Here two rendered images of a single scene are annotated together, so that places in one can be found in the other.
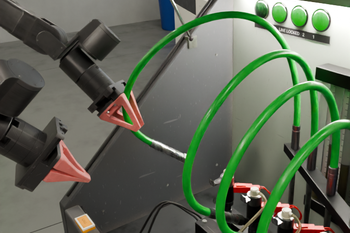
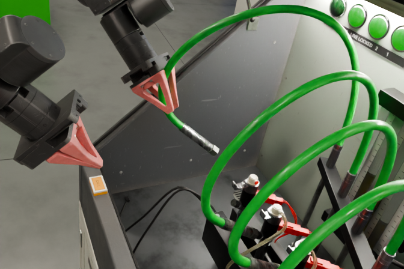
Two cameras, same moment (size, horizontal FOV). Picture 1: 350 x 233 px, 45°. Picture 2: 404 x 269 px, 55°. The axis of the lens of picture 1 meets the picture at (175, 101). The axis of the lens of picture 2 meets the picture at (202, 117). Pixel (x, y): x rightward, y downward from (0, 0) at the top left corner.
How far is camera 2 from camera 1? 0.16 m
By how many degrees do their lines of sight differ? 10
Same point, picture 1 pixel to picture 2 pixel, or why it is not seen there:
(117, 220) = (133, 183)
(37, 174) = (39, 153)
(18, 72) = (32, 35)
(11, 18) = not seen: outside the picture
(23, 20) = not seen: outside the picture
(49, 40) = not seen: outside the picture
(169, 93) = (214, 72)
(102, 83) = (142, 54)
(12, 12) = not seen: outside the picture
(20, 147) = (23, 121)
